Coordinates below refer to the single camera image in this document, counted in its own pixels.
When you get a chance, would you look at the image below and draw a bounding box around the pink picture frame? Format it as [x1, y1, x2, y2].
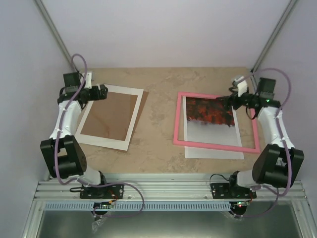
[173, 92, 261, 154]

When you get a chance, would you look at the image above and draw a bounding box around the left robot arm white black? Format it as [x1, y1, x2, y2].
[40, 71, 108, 198]

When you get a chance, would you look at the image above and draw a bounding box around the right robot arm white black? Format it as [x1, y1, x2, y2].
[223, 76, 304, 198]

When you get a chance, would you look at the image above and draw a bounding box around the photo print red black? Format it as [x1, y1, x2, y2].
[182, 97, 244, 160]

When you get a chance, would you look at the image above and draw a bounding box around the brown backing board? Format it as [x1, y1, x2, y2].
[80, 91, 149, 147]

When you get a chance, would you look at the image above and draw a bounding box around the white mat board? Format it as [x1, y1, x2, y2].
[75, 84, 145, 152]

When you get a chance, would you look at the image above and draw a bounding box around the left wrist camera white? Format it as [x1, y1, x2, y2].
[84, 71, 93, 89]

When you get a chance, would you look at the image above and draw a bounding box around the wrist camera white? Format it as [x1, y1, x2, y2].
[84, 71, 93, 89]
[231, 75, 248, 97]

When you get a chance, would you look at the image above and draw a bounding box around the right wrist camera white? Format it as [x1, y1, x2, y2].
[231, 75, 248, 97]

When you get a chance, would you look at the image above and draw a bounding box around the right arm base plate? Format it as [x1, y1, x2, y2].
[210, 183, 257, 199]

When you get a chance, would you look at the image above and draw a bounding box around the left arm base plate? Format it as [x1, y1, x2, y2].
[79, 185, 124, 200]

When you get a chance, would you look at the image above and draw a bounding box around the left aluminium corner post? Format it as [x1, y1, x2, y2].
[34, 0, 75, 70]

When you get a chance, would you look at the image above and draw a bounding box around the aluminium corner post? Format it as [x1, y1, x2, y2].
[250, 0, 298, 72]
[34, 0, 75, 70]

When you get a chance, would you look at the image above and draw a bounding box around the aluminium rail base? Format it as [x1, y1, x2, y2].
[34, 173, 308, 202]

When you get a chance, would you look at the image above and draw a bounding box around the right aluminium corner post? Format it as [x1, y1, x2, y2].
[250, 0, 298, 72]

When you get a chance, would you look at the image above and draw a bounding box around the blue slotted cable duct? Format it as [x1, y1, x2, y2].
[44, 201, 231, 212]

